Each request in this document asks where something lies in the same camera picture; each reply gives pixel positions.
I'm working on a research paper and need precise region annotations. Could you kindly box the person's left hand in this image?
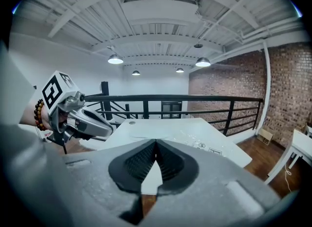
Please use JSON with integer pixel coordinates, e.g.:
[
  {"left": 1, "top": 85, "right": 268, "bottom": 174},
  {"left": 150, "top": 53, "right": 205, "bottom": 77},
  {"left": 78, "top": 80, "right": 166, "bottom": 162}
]
[{"left": 40, "top": 103, "right": 70, "bottom": 133}]

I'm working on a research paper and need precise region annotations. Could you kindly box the brown cardboard box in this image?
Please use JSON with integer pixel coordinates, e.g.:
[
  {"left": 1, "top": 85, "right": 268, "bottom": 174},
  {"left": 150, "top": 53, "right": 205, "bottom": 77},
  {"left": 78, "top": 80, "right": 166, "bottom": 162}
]
[{"left": 257, "top": 126, "right": 274, "bottom": 146}]

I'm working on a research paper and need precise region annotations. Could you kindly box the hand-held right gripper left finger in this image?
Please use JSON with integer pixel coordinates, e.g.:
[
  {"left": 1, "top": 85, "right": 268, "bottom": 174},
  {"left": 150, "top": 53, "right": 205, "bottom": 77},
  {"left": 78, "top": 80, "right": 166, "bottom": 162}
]
[{"left": 60, "top": 138, "right": 157, "bottom": 227}]

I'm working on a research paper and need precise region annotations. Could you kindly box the black double door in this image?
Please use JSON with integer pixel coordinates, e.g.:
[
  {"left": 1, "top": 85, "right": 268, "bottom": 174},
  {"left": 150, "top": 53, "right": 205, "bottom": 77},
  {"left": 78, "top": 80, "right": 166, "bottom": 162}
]
[{"left": 161, "top": 101, "right": 182, "bottom": 120}]

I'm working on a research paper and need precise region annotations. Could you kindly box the white side table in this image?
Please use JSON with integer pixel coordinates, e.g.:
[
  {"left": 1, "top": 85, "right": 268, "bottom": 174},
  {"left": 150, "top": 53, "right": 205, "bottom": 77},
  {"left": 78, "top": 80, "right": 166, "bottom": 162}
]
[{"left": 264, "top": 128, "right": 312, "bottom": 186}]

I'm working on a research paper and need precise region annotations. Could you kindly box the clear plastic bag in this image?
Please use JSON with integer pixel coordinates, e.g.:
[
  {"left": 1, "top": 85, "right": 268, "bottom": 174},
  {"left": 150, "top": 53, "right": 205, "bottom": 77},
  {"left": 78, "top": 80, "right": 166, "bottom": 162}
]
[{"left": 170, "top": 127, "right": 224, "bottom": 156}]

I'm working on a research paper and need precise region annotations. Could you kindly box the white square table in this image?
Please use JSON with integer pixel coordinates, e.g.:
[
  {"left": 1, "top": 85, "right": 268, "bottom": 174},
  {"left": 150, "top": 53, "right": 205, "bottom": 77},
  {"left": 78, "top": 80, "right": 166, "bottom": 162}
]
[{"left": 97, "top": 118, "right": 253, "bottom": 195}]

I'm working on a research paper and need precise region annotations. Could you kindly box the black metal railing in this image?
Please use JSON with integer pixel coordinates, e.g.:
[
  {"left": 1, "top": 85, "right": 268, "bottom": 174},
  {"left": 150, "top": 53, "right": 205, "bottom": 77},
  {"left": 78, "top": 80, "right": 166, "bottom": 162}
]
[{"left": 84, "top": 81, "right": 264, "bottom": 137}]

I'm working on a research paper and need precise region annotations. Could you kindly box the white vertical pipe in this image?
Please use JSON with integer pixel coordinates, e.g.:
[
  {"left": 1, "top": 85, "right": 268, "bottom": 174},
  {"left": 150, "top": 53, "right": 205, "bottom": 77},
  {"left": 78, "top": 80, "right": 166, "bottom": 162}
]
[{"left": 262, "top": 40, "right": 272, "bottom": 125}]

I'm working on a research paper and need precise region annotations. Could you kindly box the white floor cable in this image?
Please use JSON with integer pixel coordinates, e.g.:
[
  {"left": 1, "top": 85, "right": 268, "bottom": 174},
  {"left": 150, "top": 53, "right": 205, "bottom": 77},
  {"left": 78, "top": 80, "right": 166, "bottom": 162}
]
[{"left": 284, "top": 164, "right": 293, "bottom": 193}]

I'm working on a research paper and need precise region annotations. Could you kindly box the person's left forearm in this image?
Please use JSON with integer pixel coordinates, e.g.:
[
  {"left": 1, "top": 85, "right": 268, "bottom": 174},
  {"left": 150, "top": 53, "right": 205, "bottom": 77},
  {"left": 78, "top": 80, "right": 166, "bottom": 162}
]
[{"left": 19, "top": 98, "right": 40, "bottom": 127}]

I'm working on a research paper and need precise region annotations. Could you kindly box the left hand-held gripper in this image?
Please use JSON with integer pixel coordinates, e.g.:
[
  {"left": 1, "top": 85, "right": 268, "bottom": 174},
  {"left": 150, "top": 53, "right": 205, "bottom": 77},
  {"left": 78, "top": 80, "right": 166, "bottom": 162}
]
[{"left": 41, "top": 70, "right": 114, "bottom": 146}]

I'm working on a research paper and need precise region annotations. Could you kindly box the brown beaded bracelet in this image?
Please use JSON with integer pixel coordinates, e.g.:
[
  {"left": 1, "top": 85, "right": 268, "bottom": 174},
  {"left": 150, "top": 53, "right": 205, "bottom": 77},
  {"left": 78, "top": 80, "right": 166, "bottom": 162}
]
[{"left": 33, "top": 99, "right": 48, "bottom": 132}]

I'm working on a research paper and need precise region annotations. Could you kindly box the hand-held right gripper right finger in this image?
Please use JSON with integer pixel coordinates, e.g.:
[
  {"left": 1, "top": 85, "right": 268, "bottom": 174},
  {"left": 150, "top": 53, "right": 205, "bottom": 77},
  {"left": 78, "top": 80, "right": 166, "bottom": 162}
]
[{"left": 141, "top": 139, "right": 281, "bottom": 227}]

